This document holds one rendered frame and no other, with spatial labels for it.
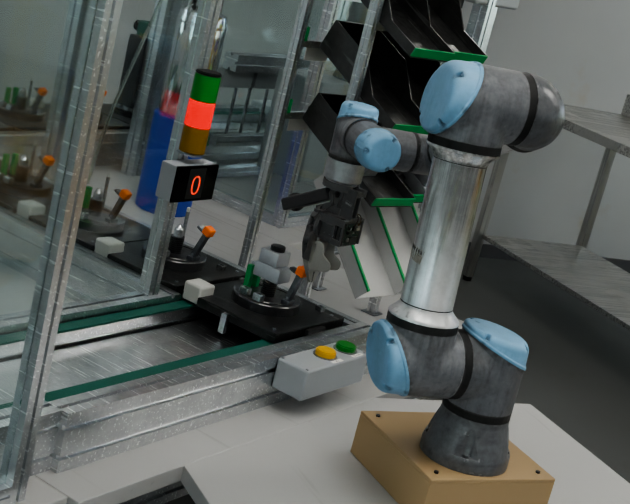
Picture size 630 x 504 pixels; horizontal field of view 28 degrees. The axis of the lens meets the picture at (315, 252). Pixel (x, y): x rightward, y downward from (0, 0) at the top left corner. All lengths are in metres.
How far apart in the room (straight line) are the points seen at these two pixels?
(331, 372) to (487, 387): 0.40
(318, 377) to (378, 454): 0.22
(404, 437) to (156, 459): 0.42
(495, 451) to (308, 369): 0.40
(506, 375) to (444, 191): 0.33
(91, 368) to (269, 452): 0.34
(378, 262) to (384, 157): 0.55
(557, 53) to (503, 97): 5.49
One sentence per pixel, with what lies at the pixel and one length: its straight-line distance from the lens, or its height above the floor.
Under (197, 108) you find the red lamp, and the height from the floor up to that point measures 1.35.
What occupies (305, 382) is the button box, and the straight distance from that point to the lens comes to 2.28.
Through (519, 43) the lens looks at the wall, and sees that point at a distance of 7.25.
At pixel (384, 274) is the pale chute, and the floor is 1.03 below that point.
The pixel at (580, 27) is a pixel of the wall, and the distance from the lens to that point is 7.46.
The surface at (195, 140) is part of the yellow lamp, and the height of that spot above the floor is 1.29.
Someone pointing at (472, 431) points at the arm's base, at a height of 1.01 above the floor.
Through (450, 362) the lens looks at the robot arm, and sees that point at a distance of 2.00.
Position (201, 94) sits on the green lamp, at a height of 1.37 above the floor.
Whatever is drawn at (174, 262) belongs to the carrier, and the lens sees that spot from 2.62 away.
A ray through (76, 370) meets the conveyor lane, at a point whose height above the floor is 0.92.
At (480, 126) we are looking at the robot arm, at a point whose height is 1.50.
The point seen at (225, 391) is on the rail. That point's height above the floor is 0.92.
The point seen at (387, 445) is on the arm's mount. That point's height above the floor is 0.93.
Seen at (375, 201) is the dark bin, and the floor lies 1.20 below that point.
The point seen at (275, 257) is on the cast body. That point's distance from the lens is 2.49.
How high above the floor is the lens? 1.76
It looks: 15 degrees down
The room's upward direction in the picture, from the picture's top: 14 degrees clockwise
